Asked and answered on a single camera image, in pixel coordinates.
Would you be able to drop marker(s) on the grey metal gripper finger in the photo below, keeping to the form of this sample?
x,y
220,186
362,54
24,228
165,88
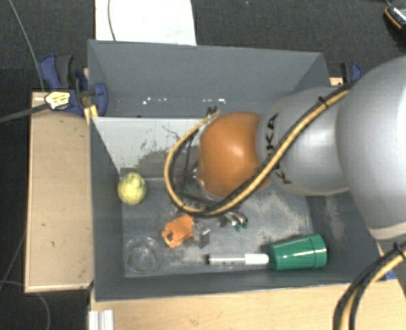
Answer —
x,y
204,239

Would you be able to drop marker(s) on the orange toy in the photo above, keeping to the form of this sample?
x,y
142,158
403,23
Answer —
x,y
179,230

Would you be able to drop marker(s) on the grey and white marker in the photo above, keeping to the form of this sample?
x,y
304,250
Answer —
x,y
237,259

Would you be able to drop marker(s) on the clear glass bowl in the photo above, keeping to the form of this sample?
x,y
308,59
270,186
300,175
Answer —
x,y
143,255

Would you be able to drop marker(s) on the green plastic cup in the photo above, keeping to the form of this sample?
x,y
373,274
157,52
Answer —
x,y
297,252

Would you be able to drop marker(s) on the yellow-green ball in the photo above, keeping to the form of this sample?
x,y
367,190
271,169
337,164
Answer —
x,y
132,188

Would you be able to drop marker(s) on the grey metal bin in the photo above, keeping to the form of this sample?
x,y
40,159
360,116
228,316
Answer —
x,y
195,77

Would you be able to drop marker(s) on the pale wood board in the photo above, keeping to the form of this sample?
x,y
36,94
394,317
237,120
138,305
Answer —
x,y
58,201

